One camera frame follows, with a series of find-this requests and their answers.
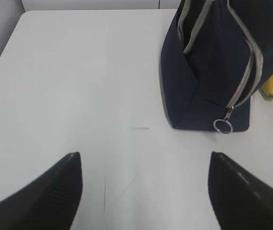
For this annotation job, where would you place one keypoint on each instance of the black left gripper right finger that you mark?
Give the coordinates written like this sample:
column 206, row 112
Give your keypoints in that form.
column 239, row 199

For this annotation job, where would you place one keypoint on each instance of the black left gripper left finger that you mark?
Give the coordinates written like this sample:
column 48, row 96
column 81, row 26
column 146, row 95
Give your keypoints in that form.
column 50, row 202

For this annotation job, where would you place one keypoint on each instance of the navy insulated lunch bag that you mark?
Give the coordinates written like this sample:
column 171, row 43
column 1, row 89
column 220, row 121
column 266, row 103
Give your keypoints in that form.
column 215, row 56

